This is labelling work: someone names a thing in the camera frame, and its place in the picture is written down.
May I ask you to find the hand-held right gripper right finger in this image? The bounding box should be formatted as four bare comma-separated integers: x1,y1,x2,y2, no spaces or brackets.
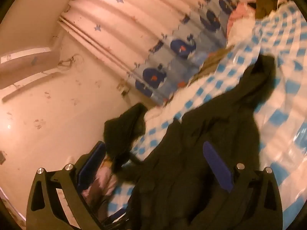
203,141,283,230

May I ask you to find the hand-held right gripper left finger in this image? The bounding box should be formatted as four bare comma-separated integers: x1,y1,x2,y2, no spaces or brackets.
26,141,106,230

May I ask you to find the black puffer jacket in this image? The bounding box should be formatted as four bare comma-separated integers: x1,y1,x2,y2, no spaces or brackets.
103,55,276,230

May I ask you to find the pink brown striped quilt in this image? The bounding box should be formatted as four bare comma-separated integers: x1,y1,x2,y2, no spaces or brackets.
83,159,118,211

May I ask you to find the blue white checked bed cover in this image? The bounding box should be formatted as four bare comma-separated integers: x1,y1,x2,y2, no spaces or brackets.
106,0,307,223

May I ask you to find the grey brown garment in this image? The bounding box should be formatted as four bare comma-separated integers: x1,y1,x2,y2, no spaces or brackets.
187,45,234,87

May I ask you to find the whale print curtain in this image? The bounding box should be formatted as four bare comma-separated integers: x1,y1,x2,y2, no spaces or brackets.
60,0,243,106

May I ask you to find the pink cloth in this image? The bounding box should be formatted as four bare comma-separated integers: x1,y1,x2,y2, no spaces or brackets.
227,2,252,34

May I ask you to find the brown plush toy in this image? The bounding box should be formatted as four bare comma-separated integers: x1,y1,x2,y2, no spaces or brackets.
254,0,280,20

